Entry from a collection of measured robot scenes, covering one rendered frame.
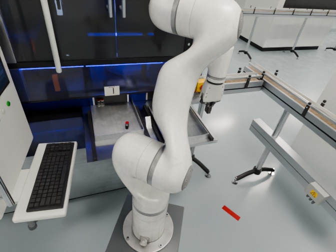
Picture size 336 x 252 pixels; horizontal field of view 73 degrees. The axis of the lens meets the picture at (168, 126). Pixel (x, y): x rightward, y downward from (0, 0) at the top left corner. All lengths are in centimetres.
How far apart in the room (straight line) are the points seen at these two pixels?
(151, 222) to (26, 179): 68
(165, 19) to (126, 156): 35
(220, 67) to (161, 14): 47
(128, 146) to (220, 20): 37
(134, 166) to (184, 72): 27
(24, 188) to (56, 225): 85
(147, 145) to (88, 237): 139
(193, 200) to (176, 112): 159
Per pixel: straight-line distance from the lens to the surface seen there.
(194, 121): 140
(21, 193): 121
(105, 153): 116
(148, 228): 82
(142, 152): 60
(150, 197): 70
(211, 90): 104
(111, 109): 145
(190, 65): 53
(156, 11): 58
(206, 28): 53
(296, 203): 246
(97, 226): 195
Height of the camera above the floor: 170
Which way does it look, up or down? 38 degrees down
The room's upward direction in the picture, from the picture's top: 7 degrees clockwise
